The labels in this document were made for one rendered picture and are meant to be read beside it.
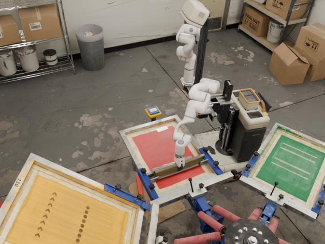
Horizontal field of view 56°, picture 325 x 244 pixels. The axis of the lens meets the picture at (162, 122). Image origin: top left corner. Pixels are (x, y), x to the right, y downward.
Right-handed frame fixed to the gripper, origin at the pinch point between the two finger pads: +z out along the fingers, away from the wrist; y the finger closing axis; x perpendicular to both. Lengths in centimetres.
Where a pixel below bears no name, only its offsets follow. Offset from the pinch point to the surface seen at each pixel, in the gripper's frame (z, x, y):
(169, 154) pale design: 5.9, -2.4, 20.1
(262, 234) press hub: -29, -9, -83
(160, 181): 6.1, 16.4, -3.1
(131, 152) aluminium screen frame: 2.6, 27.5, 31.4
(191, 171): 6.0, -10.6, -3.4
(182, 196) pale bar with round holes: -1.6, 10.3, -26.3
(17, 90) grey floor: 101, 117, 311
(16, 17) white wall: 11, 88, 368
